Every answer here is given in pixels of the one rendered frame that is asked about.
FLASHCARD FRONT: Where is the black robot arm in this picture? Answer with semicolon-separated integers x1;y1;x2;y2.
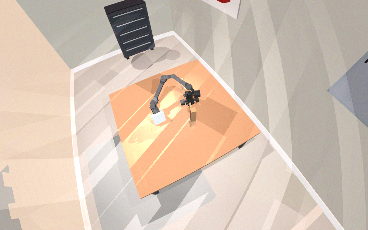
149;74;201;114

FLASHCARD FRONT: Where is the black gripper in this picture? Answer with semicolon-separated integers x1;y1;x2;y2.
180;97;199;106

